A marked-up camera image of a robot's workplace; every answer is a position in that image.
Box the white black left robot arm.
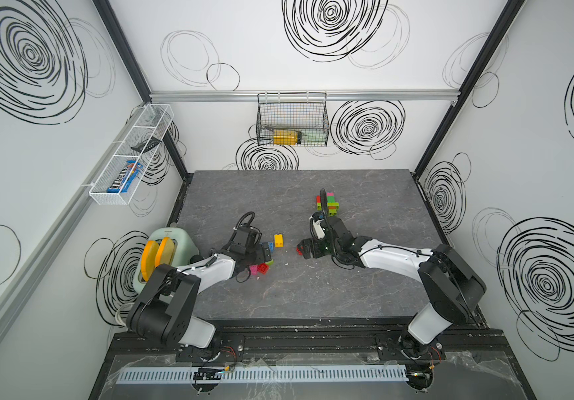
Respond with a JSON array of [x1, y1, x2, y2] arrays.
[[125, 212, 270, 349]]

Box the white slotted cable duct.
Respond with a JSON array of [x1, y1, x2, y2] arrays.
[[116, 365, 408, 384]]

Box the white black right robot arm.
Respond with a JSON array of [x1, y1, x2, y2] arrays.
[[297, 189, 487, 360]]

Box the lime green long lego brick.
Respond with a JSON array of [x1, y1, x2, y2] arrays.
[[317, 203, 339, 211]]

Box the yellow toast slice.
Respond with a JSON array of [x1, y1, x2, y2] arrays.
[[155, 237, 176, 267], [140, 240, 160, 282]]

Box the yellow lego brick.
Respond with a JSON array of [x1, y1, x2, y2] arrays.
[[275, 233, 285, 248]]

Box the red lego brick front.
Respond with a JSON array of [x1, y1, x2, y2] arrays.
[[258, 263, 270, 275]]

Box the aluminium wall rail back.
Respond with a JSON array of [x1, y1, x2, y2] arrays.
[[150, 88, 460, 103]]

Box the black corner frame post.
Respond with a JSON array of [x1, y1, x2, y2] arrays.
[[92, 0, 192, 183], [413, 0, 526, 178]]

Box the yellow toast slice left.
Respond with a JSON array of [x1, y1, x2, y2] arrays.
[[140, 240, 160, 282]]

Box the mint green toaster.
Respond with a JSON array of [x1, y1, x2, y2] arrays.
[[133, 228, 200, 294]]

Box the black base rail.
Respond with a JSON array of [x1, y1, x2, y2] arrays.
[[111, 319, 510, 363]]

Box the yellow toast slice right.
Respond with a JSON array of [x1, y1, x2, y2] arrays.
[[155, 237, 176, 267]]

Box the green item in basket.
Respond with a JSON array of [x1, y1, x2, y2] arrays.
[[301, 128, 328, 147]]

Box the black corner frame post left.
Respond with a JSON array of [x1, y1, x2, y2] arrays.
[[92, 0, 192, 183]]

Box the black corner frame post right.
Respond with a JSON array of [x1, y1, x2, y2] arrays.
[[413, 0, 526, 178]]

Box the aluminium wall rail left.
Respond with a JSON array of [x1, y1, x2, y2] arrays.
[[0, 105, 144, 343]]

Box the black wire wall basket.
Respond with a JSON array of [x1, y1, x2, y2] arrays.
[[255, 99, 330, 146]]

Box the black remote control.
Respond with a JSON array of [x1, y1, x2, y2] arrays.
[[130, 137, 161, 153]]

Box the white wire shelf basket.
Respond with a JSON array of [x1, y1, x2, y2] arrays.
[[89, 103, 174, 206]]

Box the aluminium wall rail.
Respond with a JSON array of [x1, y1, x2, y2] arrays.
[[0, 105, 144, 343], [150, 88, 460, 103]]

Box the blue candy packet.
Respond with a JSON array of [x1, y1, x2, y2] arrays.
[[106, 160, 142, 193]]

